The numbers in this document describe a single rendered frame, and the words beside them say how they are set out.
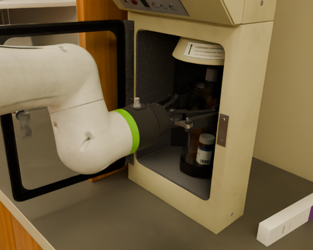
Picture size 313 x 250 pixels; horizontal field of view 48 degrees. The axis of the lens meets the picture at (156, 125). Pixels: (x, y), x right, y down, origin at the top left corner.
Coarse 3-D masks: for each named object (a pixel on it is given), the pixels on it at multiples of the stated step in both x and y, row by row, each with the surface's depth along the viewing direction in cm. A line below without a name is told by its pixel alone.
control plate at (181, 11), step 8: (120, 0) 76; (128, 0) 74; (136, 0) 72; (152, 0) 68; (160, 0) 66; (168, 0) 65; (176, 0) 63; (136, 8) 75; (144, 8) 73; (152, 8) 71; (160, 8) 69; (168, 8) 67; (176, 8) 66; (184, 8) 64
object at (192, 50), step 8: (184, 40) 76; (192, 40) 75; (200, 40) 74; (176, 48) 79; (184, 48) 76; (192, 48) 74; (200, 48) 73; (208, 48) 73; (216, 48) 73; (176, 56) 78; (184, 56) 75; (192, 56) 74; (200, 56) 73; (208, 56) 73; (216, 56) 73; (224, 56) 73; (208, 64) 73; (216, 64) 73
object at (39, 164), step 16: (96, 32) 78; (112, 32) 81; (96, 48) 80; (112, 48) 82; (112, 64) 84; (112, 80) 85; (112, 96) 87; (16, 112) 73; (32, 112) 76; (48, 112) 78; (16, 128) 75; (32, 128) 77; (48, 128) 79; (16, 144) 76; (32, 144) 78; (48, 144) 80; (32, 160) 79; (48, 160) 82; (32, 176) 81; (48, 176) 83; (64, 176) 86
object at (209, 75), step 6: (210, 72) 82; (216, 72) 82; (198, 78) 84; (204, 78) 85; (210, 78) 82; (216, 78) 83; (192, 84) 83; (198, 84) 82; (204, 84) 81; (210, 84) 80; (216, 84) 80; (216, 90) 80
